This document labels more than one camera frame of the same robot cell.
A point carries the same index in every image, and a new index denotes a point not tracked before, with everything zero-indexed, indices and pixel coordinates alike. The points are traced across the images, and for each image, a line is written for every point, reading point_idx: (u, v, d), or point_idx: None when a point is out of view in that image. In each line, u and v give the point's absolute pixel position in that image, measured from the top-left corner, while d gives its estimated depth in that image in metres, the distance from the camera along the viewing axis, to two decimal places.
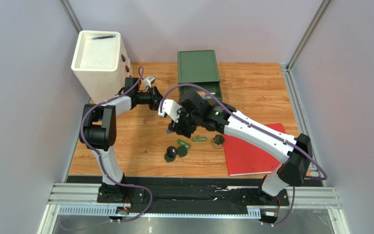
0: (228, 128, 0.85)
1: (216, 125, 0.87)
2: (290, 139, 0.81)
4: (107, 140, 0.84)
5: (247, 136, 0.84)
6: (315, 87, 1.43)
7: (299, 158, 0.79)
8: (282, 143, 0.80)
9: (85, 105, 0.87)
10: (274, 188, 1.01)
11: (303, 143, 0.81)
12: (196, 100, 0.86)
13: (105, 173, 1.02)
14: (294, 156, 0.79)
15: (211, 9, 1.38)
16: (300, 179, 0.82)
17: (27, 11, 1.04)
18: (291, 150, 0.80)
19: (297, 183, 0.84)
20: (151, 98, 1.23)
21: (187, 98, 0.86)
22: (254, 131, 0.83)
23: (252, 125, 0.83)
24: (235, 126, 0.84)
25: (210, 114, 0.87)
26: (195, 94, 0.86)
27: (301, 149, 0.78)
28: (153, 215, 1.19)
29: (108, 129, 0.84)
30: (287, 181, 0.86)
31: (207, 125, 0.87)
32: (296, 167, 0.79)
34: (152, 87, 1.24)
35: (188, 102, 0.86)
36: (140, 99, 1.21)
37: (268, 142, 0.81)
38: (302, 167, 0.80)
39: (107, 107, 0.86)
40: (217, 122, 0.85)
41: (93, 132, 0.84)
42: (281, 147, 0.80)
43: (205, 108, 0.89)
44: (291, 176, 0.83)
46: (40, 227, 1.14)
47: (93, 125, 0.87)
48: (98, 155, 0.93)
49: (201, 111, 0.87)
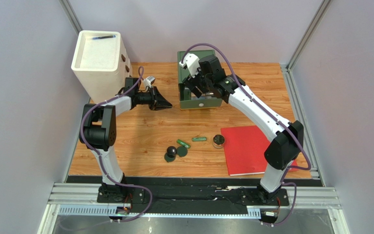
0: (232, 98, 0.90)
1: (223, 92, 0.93)
2: (283, 122, 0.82)
4: (107, 140, 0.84)
5: (246, 107, 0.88)
6: (315, 87, 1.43)
7: (285, 139, 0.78)
8: (275, 123, 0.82)
9: (85, 105, 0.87)
10: (271, 182, 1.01)
11: (295, 128, 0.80)
12: (215, 65, 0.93)
13: (105, 173, 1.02)
14: (281, 136, 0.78)
15: (211, 8, 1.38)
16: (281, 161, 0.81)
17: (26, 11, 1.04)
18: (281, 130, 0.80)
19: (278, 165, 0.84)
20: (151, 98, 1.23)
21: (207, 61, 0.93)
22: (254, 106, 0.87)
23: (253, 99, 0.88)
24: (239, 97, 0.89)
25: (220, 82, 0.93)
26: (215, 59, 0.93)
27: (290, 131, 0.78)
28: (153, 215, 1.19)
29: (108, 129, 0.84)
30: (270, 161, 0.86)
31: (216, 90, 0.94)
32: (279, 147, 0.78)
34: (152, 87, 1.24)
35: (206, 64, 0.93)
36: (140, 99, 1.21)
37: (261, 117, 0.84)
38: (286, 150, 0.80)
39: (107, 107, 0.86)
40: (224, 89, 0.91)
41: (93, 132, 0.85)
42: (273, 126, 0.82)
43: (220, 76, 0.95)
44: (273, 156, 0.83)
46: (40, 227, 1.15)
47: (93, 125, 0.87)
48: (98, 155, 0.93)
49: (215, 76, 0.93)
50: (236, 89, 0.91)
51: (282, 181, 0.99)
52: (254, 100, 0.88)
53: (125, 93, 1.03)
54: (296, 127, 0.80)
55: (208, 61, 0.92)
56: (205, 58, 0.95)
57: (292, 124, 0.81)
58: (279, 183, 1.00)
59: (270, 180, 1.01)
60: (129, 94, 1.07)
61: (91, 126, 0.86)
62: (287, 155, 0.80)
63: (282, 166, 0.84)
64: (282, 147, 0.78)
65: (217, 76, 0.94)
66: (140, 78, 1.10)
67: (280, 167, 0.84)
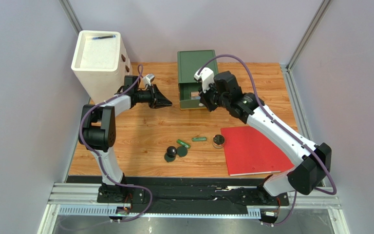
0: (251, 118, 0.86)
1: (240, 113, 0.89)
2: (309, 145, 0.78)
4: (107, 141, 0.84)
5: (268, 129, 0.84)
6: (315, 87, 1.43)
7: (313, 165, 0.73)
8: (300, 146, 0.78)
9: (85, 105, 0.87)
10: (277, 189, 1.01)
11: (323, 152, 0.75)
12: (232, 84, 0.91)
13: (105, 174, 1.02)
14: (308, 161, 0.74)
15: (212, 8, 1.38)
16: (308, 186, 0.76)
17: (26, 11, 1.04)
18: (307, 155, 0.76)
19: (305, 191, 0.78)
20: (151, 97, 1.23)
21: (224, 79, 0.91)
22: (277, 127, 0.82)
23: (275, 120, 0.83)
24: (259, 118, 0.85)
25: (237, 102, 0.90)
26: (232, 77, 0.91)
27: (316, 155, 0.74)
28: (152, 215, 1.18)
29: (108, 130, 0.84)
30: (294, 185, 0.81)
31: (233, 110, 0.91)
32: (307, 172, 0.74)
34: (152, 85, 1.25)
35: (223, 83, 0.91)
36: (140, 97, 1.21)
37: (285, 140, 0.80)
38: (314, 175, 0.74)
39: (107, 108, 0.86)
40: (242, 109, 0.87)
41: (92, 134, 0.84)
42: (298, 149, 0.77)
43: (237, 94, 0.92)
44: (300, 181, 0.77)
46: (40, 227, 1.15)
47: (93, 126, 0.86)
48: (98, 157, 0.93)
49: (233, 95, 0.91)
50: (256, 109, 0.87)
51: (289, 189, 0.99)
52: (276, 121, 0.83)
53: (125, 92, 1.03)
54: (325, 151, 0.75)
55: (225, 79, 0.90)
56: (221, 76, 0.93)
57: (320, 147, 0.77)
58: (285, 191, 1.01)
59: (280, 190, 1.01)
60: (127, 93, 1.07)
61: (91, 128, 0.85)
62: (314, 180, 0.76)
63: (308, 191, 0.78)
64: (310, 172, 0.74)
65: (234, 95, 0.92)
66: (140, 76, 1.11)
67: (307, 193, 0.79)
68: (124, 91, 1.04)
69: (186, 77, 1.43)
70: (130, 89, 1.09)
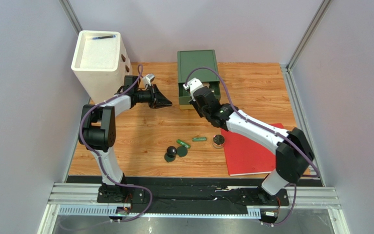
0: (229, 125, 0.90)
1: (220, 123, 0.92)
2: (282, 132, 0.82)
4: (107, 141, 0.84)
5: (244, 129, 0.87)
6: (315, 87, 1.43)
7: (289, 148, 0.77)
8: (274, 135, 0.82)
9: (85, 105, 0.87)
10: (275, 186, 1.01)
11: (295, 136, 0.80)
12: (210, 98, 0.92)
13: (105, 174, 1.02)
14: (282, 145, 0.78)
15: (212, 8, 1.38)
16: (293, 172, 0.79)
17: (26, 11, 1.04)
18: (281, 141, 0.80)
19: (293, 178, 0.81)
20: (151, 97, 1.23)
21: (201, 94, 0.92)
22: (251, 125, 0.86)
23: (249, 119, 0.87)
24: (234, 121, 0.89)
25: (216, 113, 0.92)
26: (209, 91, 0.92)
27: (289, 140, 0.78)
28: (153, 215, 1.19)
29: (108, 130, 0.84)
30: (283, 175, 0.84)
31: (213, 121, 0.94)
32: (285, 157, 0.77)
34: (152, 85, 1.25)
35: (201, 97, 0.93)
36: (140, 97, 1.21)
37: (260, 134, 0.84)
38: (294, 160, 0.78)
39: (107, 108, 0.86)
40: (220, 119, 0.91)
41: (92, 134, 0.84)
42: (272, 138, 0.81)
43: (216, 107, 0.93)
44: (286, 169, 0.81)
46: (40, 227, 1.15)
47: (92, 126, 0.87)
48: (98, 157, 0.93)
49: (211, 108, 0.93)
50: (232, 114, 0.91)
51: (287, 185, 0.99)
52: (249, 120, 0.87)
53: (125, 92, 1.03)
54: (296, 134, 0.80)
55: (202, 94, 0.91)
56: (198, 90, 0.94)
57: (291, 132, 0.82)
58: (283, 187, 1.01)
59: (277, 187, 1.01)
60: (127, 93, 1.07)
61: (91, 128, 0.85)
62: (296, 164, 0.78)
63: (298, 177, 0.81)
64: (289, 157, 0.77)
65: (213, 107, 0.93)
66: (140, 76, 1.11)
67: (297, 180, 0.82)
68: (124, 91, 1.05)
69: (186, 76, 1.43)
70: (130, 89, 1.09)
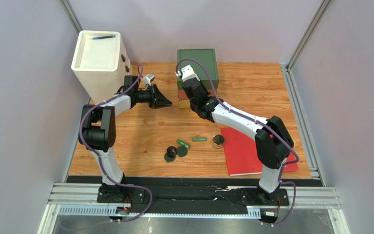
0: (214, 116, 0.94)
1: (207, 114, 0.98)
2: (262, 120, 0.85)
4: (107, 141, 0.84)
5: (228, 120, 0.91)
6: (315, 87, 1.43)
7: (268, 134, 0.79)
8: (253, 123, 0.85)
9: (85, 105, 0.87)
10: (269, 182, 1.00)
11: (274, 123, 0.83)
12: (198, 90, 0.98)
13: (105, 174, 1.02)
14: (261, 131, 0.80)
15: (212, 8, 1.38)
16: (273, 158, 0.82)
17: (27, 11, 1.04)
18: (260, 128, 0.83)
19: (273, 164, 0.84)
20: (151, 97, 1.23)
21: (190, 85, 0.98)
22: (233, 115, 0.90)
23: (232, 110, 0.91)
24: (218, 112, 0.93)
25: (203, 105, 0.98)
26: (198, 84, 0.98)
27: (269, 127, 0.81)
28: (152, 215, 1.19)
29: (108, 130, 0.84)
30: (265, 162, 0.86)
31: (200, 113, 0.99)
32: (264, 143, 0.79)
34: (152, 85, 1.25)
35: (190, 89, 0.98)
36: (140, 97, 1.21)
37: (240, 123, 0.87)
38: (272, 146, 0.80)
39: (107, 108, 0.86)
40: (207, 111, 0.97)
41: (91, 134, 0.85)
42: (252, 126, 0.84)
43: (204, 98, 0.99)
44: (266, 155, 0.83)
46: (40, 227, 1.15)
47: (92, 126, 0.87)
48: (98, 157, 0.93)
49: (199, 100, 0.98)
50: (217, 106, 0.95)
51: (279, 178, 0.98)
52: (232, 110, 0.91)
53: (125, 92, 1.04)
54: (274, 122, 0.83)
55: (192, 86, 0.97)
56: (188, 83, 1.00)
57: (270, 120, 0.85)
58: (276, 181, 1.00)
59: (272, 183, 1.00)
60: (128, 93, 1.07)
61: (90, 128, 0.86)
62: (274, 149, 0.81)
63: (277, 163, 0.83)
64: (267, 143, 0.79)
65: (201, 99, 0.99)
66: (140, 76, 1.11)
67: (277, 165, 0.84)
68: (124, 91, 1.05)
69: None
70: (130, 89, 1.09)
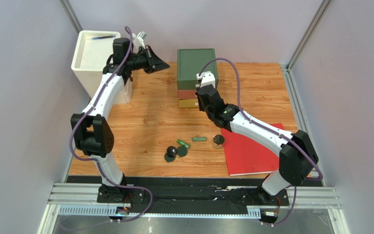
0: (233, 126, 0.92)
1: (224, 123, 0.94)
2: (286, 134, 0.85)
4: (103, 147, 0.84)
5: (249, 131, 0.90)
6: (315, 87, 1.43)
7: (293, 151, 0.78)
8: (278, 137, 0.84)
9: (73, 115, 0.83)
10: (275, 187, 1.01)
11: (300, 139, 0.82)
12: (215, 97, 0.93)
13: (105, 177, 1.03)
14: (286, 147, 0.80)
15: (212, 8, 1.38)
16: (297, 175, 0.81)
17: (27, 11, 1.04)
18: (285, 143, 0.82)
19: (296, 181, 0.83)
20: (147, 61, 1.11)
21: (207, 92, 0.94)
22: (256, 126, 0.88)
23: (252, 121, 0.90)
24: (238, 122, 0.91)
25: (220, 112, 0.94)
26: (215, 91, 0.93)
27: (294, 143, 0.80)
28: (153, 215, 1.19)
29: (102, 139, 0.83)
30: (287, 178, 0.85)
31: (216, 121, 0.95)
32: (289, 160, 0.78)
34: (146, 47, 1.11)
35: (207, 97, 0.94)
36: (135, 63, 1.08)
37: (264, 135, 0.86)
38: (298, 163, 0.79)
39: (97, 119, 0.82)
40: (224, 119, 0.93)
41: (86, 143, 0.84)
42: (276, 140, 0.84)
43: (220, 106, 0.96)
44: (289, 172, 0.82)
46: (40, 227, 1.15)
47: (86, 134, 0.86)
48: (96, 162, 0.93)
49: (216, 108, 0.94)
50: (236, 114, 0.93)
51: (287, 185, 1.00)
52: (253, 121, 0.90)
53: (118, 68, 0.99)
54: (300, 136, 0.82)
55: (209, 93, 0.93)
56: (203, 89, 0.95)
57: (295, 134, 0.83)
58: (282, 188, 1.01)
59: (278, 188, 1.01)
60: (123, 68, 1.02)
61: (85, 137, 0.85)
62: (299, 165, 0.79)
63: (301, 180, 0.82)
64: (292, 159, 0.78)
65: (217, 107, 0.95)
66: (130, 40, 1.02)
67: (300, 182, 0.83)
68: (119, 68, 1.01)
69: (185, 73, 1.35)
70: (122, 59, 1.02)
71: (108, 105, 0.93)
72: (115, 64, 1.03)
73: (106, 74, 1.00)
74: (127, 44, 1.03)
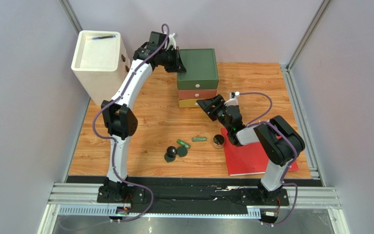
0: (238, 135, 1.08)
1: (236, 141, 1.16)
2: None
4: (128, 130, 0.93)
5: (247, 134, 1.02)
6: (315, 87, 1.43)
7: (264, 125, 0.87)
8: None
9: (104, 101, 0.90)
10: (271, 178, 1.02)
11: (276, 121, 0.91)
12: (237, 121, 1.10)
13: (113, 166, 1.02)
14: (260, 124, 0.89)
15: (212, 8, 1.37)
16: (273, 147, 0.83)
17: (26, 11, 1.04)
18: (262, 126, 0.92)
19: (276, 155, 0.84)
20: (175, 60, 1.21)
21: (232, 115, 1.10)
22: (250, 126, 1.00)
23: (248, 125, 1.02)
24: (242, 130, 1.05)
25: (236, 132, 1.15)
26: (239, 117, 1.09)
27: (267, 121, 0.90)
28: (153, 215, 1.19)
29: (127, 124, 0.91)
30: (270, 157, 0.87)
31: (231, 138, 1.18)
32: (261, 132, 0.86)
34: (177, 48, 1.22)
35: (231, 118, 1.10)
36: (166, 58, 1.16)
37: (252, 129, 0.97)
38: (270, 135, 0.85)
39: (124, 107, 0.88)
40: (237, 141, 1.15)
41: (113, 124, 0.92)
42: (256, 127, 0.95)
43: (238, 127, 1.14)
44: (268, 147, 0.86)
46: (40, 227, 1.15)
47: (114, 116, 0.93)
48: (114, 143, 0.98)
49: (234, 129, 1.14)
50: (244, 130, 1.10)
51: (281, 177, 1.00)
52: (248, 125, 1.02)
53: (149, 56, 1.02)
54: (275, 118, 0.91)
55: (233, 116, 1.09)
56: (230, 110, 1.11)
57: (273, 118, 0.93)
58: (276, 180, 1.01)
59: (274, 181, 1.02)
60: (153, 56, 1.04)
61: (112, 119, 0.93)
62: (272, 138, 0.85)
63: (280, 154, 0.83)
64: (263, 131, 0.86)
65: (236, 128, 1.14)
66: (167, 36, 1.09)
67: (279, 156, 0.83)
68: (149, 55, 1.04)
69: (185, 74, 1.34)
70: (155, 48, 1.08)
71: (136, 92, 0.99)
72: (146, 50, 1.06)
73: (136, 60, 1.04)
74: (164, 37, 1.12)
